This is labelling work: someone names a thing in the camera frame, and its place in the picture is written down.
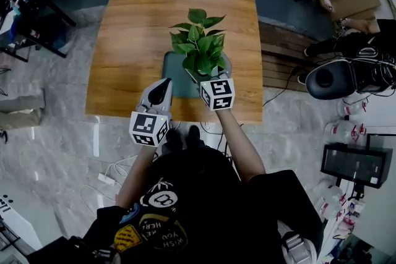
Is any person's left forearm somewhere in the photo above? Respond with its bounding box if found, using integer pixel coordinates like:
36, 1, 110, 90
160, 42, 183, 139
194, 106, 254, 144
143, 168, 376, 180
116, 143, 161, 211

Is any grey backpack strap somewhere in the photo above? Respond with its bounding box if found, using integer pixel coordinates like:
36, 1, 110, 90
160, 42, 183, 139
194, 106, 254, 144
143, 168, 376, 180
280, 227, 313, 264

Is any potted green plant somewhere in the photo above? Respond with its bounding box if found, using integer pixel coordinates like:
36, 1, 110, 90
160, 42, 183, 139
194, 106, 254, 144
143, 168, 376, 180
168, 8, 228, 78

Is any wooden slatted pallet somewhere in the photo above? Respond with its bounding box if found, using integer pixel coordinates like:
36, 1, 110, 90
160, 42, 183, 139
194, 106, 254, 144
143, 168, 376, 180
258, 21, 338, 93

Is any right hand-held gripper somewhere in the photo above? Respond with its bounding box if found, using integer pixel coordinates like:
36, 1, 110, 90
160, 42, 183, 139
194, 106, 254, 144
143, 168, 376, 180
184, 52, 236, 112

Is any person's black shoe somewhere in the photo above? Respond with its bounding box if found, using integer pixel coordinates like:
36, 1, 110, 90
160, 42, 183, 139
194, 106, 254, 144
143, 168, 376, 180
165, 128, 183, 149
186, 125, 202, 147

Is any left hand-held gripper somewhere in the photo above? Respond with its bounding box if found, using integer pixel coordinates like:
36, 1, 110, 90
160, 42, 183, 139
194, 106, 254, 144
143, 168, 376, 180
129, 77, 174, 148

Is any black round helmet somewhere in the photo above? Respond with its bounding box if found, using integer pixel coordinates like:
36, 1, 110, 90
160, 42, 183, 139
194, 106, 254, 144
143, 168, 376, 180
305, 59, 355, 100

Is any grey-green tray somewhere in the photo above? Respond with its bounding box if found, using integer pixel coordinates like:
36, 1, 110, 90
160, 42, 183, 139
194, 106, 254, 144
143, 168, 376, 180
160, 51, 205, 99

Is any clear water jug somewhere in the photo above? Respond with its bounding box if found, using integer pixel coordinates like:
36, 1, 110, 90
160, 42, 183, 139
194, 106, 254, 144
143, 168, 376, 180
314, 199, 345, 223
324, 120, 368, 143
337, 97, 371, 118
315, 184, 347, 203

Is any white cabinet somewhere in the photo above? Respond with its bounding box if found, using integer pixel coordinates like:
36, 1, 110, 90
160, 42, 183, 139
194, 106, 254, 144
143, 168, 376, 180
0, 191, 43, 253

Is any white power adapter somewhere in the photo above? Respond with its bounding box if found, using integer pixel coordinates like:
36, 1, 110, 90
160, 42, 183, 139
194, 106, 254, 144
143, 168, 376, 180
98, 172, 116, 186

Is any black glass cabinet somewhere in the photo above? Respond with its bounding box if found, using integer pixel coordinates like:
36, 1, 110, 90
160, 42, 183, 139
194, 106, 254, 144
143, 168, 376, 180
320, 142, 394, 190

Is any wooden table with white legs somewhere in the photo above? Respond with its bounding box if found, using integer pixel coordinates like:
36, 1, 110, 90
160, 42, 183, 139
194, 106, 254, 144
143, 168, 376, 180
85, 0, 264, 124

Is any person's right forearm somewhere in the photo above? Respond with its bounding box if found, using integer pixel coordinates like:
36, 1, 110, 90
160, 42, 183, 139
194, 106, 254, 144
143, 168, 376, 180
215, 108, 267, 185

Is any person's black printed shirt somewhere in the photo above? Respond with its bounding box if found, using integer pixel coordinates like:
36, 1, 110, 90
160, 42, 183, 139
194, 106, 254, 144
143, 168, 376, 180
26, 145, 325, 264

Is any black desk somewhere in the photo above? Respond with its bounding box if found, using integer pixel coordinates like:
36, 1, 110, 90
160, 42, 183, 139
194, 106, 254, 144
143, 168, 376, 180
0, 0, 77, 63

